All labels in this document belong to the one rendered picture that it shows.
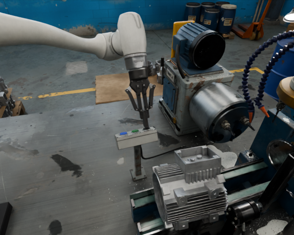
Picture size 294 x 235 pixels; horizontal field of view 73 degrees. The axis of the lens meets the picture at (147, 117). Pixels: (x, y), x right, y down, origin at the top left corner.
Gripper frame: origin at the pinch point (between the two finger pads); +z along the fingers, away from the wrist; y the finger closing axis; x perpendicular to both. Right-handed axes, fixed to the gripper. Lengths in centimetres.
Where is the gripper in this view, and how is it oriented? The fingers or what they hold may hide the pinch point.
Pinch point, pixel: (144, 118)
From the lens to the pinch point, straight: 84.1
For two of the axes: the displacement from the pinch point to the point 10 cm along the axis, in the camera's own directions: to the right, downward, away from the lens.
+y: 9.5, -1.9, 2.4
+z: 1.5, 9.7, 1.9
